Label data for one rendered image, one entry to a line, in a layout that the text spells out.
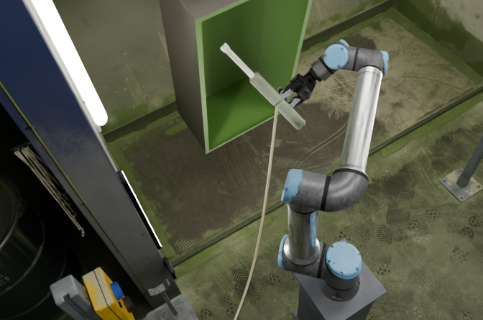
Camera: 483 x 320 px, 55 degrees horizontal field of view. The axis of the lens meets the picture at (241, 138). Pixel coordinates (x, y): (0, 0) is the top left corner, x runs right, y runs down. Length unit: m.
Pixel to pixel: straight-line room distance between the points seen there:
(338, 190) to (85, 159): 0.85
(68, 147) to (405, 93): 2.75
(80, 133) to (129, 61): 1.93
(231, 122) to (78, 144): 1.51
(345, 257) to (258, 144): 1.55
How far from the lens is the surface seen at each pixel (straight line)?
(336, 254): 2.02
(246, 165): 3.27
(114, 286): 1.41
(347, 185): 1.50
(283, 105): 1.95
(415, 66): 4.00
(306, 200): 1.50
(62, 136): 1.56
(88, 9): 3.42
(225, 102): 3.02
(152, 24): 3.48
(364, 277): 2.30
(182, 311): 2.09
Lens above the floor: 2.77
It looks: 53 degrees down
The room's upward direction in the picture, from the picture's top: 7 degrees counter-clockwise
